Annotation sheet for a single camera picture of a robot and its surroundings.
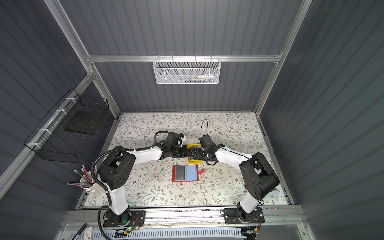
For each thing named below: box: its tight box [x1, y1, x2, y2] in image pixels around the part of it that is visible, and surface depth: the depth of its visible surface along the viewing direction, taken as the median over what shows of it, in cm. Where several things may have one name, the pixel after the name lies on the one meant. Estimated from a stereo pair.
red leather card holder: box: [172, 164, 205, 183], surface depth 91 cm
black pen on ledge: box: [71, 223, 87, 240], surface depth 72 cm
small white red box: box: [84, 226, 94, 240], surface depth 71 cm
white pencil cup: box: [79, 171, 107, 195], surface depth 78 cm
